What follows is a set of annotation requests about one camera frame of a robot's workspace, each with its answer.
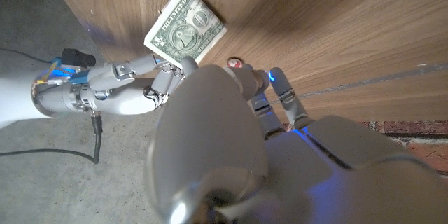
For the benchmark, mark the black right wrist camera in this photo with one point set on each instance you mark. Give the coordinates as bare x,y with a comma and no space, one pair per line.
78,58

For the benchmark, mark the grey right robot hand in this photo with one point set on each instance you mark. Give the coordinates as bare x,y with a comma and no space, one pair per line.
119,94

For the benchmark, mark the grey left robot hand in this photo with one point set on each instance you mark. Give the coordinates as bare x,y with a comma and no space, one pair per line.
210,129

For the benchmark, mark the one dollar bill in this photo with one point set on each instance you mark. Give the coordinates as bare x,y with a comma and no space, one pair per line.
185,28

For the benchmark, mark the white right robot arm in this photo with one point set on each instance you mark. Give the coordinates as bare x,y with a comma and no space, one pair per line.
14,98

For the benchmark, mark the grey tape outline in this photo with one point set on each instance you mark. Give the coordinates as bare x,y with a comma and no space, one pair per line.
385,77

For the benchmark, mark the small red ball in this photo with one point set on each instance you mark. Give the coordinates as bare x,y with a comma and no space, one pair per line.
234,63

